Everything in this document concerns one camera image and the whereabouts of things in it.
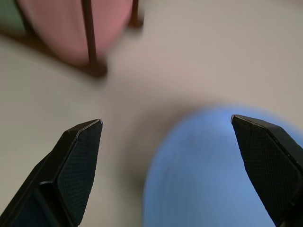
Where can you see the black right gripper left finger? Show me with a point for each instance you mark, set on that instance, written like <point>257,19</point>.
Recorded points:
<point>71,170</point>

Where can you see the blue plate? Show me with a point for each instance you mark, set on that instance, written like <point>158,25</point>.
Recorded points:
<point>196,175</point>

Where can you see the green plate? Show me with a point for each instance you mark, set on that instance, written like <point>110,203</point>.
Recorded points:
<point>10,15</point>

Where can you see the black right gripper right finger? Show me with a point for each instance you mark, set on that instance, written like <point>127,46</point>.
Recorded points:
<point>272,160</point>

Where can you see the pink plate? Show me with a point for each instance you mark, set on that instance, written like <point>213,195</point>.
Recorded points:
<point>71,26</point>

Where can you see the wooden dish rack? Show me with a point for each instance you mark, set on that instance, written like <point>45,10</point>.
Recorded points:
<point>92,47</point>

